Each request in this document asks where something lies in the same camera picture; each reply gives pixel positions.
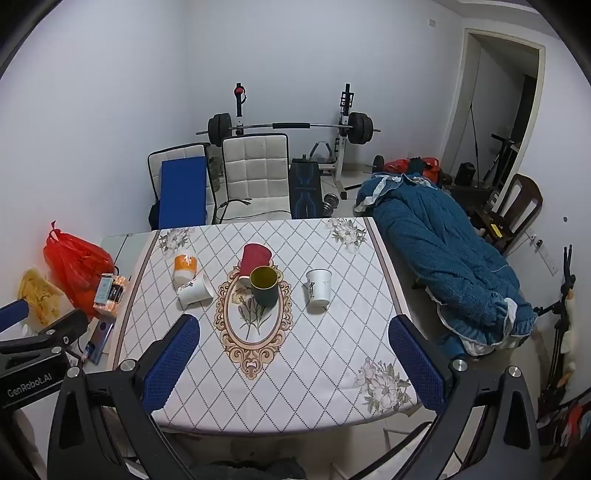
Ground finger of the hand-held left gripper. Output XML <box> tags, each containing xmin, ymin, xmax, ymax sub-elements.
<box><xmin>0</xmin><ymin>299</ymin><xmax>31</xmax><ymax>333</ymax></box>
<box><xmin>0</xmin><ymin>308</ymin><xmax>89</xmax><ymax>357</ymax></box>

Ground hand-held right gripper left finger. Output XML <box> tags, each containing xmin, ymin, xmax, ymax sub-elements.
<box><xmin>46</xmin><ymin>314</ymin><xmax>201</xmax><ymax>480</ymax></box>

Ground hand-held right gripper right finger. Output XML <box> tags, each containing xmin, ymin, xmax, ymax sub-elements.
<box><xmin>388</xmin><ymin>315</ymin><xmax>542</xmax><ymax>480</ymax></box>

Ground white paper cup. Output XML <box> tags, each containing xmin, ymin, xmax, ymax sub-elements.
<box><xmin>305</xmin><ymin>268</ymin><xmax>334</xmax><ymax>309</ymax></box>
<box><xmin>177</xmin><ymin>272</ymin><xmax>216</xmax><ymax>306</ymax></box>

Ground orange cup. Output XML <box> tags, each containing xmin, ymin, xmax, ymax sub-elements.
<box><xmin>173</xmin><ymin>254</ymin><xmax>199</xmax><ymax>282</ymax></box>

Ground dark green cup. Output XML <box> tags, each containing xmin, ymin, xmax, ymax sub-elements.
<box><xmin>250</xmin><ymin>266</ymin><xmax>281</xmax><ymax>308</ymax></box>

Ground red cup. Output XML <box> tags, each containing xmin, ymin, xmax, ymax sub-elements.
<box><xmin>237</xmin><ymin>243</ymin><xmax>273</xmax><ymax>283</ymax></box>

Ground yellow plastic bag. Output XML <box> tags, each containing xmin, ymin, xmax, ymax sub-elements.
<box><xmin>17</xmin><ymin>268</ymin><xmax>68</xmax><ymax>326</ymax></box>

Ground blue flat device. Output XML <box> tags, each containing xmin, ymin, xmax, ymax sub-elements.
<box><xmin>82</xmin><ymin>318</ymin><xmax>116</xmax><ymax>366</ymax></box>

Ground red plastic bag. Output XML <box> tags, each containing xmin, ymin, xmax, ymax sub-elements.
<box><xmin>43</xmin><ymin>221</ymin><xmax>116</xmax><ymax>319</ymax></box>

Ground blue quilted blanket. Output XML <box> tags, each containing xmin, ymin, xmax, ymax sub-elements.
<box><xmin>353</xmin><ymin>172</ymin><xmax>539</xmax><ymax>357</ymax></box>

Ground floral diamond-pattern tablecloth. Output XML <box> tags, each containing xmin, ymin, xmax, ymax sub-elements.
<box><xmin>107</xmin><ymin>217</ymin><xmax>423</xmax><ymax>435</ymax></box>

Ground black tripod stand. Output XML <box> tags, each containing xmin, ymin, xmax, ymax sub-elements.
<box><xmin>530</xmin><ymin>246</ymin><xmax>579</xmax><ymax>404</ymax></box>

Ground colourful cloth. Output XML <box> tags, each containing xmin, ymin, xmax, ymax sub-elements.
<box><xmin>534</xmin><ymin>394</ymin><xmax>591</xmax><ymax>464</ymax></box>

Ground blue cushion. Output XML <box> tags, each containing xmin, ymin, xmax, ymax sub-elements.
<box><xmin>148</xmin><ymin>156</ymin><xmax>208</xmax><ymax>230</ymax></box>

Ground small dumbbell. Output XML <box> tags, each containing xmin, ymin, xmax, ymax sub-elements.
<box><xmin>322</xmin><ymin>194</ymin><xmax>351</xmax><ymax>217</ymax></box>

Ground white padded chair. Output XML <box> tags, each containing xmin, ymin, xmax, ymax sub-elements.
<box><xmin>220</xmin><ymin>133</ymin><xmax>293</xmax><ymax>225</ymax></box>
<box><xmin>148</xmin><ymin>143</ymin><xmax>219</xmax><ymax>229</ymax></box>

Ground wooden chair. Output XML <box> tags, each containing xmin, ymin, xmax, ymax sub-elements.
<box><xmin>470</xmin><ymin>173</ymin><xmax>544</xmax><ymax>256</ymax></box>

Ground black speaker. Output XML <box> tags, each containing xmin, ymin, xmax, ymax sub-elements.
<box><xmin>454</xmin><ymin>161</ymin><xmax>479</xmax><ymax>186</ymax></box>

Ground black and blue bench pad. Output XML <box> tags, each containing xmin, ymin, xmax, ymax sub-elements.
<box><xmin>289</xmin><ymin>156</ymin><xmax>322</xmax><ymax>219</ymax></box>

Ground black scooter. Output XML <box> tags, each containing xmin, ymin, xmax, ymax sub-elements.
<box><xmin>479</xmin><ymin>133</ymin><xmax>521</xmax><ymax>186</ymax></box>

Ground weight bench rack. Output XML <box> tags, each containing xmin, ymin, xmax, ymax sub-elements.
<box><xmin>230</xmin><ymin>82</ymin><xmax>371</xmax><ymax>195</ymax></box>

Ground barbell with black plates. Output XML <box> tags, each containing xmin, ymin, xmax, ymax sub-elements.
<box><xmin>196</xmin><ymin>112</ymin><xmax>382</xmax><ymax>147</ymax></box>

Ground wall socket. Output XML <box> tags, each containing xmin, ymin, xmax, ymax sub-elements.
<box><xmin>527</xmin><ymin>233</ymin><xmax>560</xmax><ymax>278</ymax></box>

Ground black cable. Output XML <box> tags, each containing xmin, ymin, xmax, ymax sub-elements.
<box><xmin>216</xmin><ymin>198</ymin><xmax>293</xmax><ymax>223</ymax></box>

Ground white door frame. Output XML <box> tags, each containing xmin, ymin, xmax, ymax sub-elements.
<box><xmin>438</xmin><ymin>28</ymin><xmax>547</xmax><ymax>186</ymax></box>

